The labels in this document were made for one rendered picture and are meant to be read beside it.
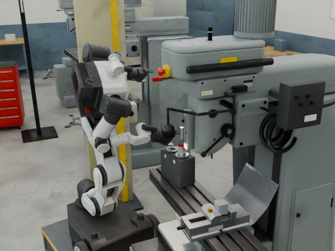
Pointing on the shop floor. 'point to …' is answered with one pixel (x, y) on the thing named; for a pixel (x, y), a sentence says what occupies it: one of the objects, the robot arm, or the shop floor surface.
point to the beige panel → (118, 17)
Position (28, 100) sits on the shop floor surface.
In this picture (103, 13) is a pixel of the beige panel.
